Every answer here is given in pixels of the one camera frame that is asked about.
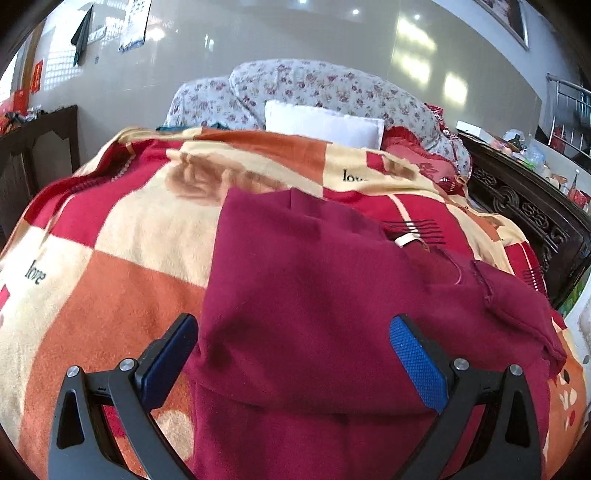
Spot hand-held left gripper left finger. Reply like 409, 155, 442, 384
47, 313, 199, 480

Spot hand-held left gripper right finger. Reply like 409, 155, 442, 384
389, 314, 542, 480

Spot maroon knit sweater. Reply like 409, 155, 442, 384
185, 187, 568, 480

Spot checkered red orange blanket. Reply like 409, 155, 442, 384
0, 127, 589, 478

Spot red embroidered pillow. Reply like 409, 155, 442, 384
381, 104, 465, 195

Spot cluttered items on cabinet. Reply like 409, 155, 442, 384
492, 124, 591, 206

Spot white box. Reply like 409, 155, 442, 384
456, 120, 500, 141

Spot dark wooden side table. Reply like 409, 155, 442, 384
0, 105, 80, 241

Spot white pillow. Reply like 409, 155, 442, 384
264, 100, 386, 149

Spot floral quilt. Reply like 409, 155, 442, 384
165, 59, 472, 178

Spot metal stair railing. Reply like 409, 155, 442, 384
536, 73, 591, 160

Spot hanging dark green cloth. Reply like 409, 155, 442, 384
71, 6, 94, 68

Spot carved dark wooden bed frame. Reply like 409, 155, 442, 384
457, 131, 591, 310

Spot wall calendar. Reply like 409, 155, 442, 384
118, 0, 153, 52

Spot framed wall picture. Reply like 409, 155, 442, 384
475, 0, 530, 51

